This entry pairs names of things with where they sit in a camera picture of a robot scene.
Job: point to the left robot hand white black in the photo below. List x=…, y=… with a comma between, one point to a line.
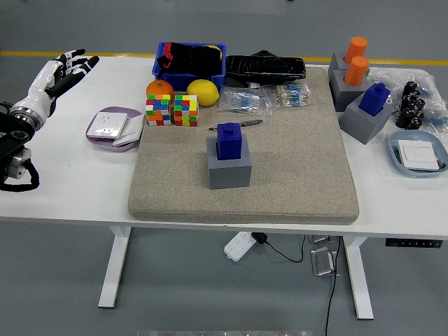
x=42, y=85

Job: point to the blue square seal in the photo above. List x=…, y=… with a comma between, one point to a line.
x=229, y=143
x=372, y=99

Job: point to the grey seal holder block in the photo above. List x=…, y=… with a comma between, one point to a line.
x=336, y=63
x=341, y=94
x=229, y=175
x=360, y=126

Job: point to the orange cylinder seal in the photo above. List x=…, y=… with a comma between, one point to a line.
x=356, y=49
x=356, y=71

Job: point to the purple shallow tray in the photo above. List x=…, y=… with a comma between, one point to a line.
x=131, y=111

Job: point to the orange fruit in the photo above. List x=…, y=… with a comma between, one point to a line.
x=159, y=87

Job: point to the colourful puzzle cube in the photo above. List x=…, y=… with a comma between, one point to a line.
x=159, y=110
x=185, y=108

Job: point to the blue plastic bin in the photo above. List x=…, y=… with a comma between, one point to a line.
x=182, y=81

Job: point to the black cloth with red trim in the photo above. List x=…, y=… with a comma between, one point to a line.
x=196, y=57

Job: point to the yellow lemon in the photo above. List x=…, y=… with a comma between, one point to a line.
x=203, y=92

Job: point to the yellow item in bin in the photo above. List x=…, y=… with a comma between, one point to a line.
x=220, y=53

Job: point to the white table leg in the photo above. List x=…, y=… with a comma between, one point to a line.
x=358, y=280
x=113, y=269

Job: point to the bag of blue resistors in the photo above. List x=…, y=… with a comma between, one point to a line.
x=245, y=101

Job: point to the small metal hand tool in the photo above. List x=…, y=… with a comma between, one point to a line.
x=252, y=122

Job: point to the black plastic tray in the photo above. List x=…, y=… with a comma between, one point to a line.
x=262, y=68

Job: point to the bag of tan resistors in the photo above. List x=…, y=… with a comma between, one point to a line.
x=292, y=94

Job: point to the white power strip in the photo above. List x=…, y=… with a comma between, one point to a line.
x=238, y=245

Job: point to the grey-brown mat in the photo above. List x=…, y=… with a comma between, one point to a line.
x=297, y=175

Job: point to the clear plastic bag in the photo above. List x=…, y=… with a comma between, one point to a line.
x=388, y=78

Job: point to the black capacitor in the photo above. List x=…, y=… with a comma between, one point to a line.
x=419, y=105
x=410, y=89
x=402, y=122
x=407, y=113
x=416, y=120
x=407, y=102

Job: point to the light blue shallow tray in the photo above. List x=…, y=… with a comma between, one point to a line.
x=413, y=134

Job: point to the clear bag of blue parts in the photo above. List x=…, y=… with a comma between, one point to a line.
x=435, y=112

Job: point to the black table control panel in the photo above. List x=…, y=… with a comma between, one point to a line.
x=413, y=242

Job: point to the white switch panel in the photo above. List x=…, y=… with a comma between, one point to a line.
x=418, y=154
x=131, y=133

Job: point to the metal bracket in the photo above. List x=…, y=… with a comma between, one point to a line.
x=323, y=260
x=320, y=239

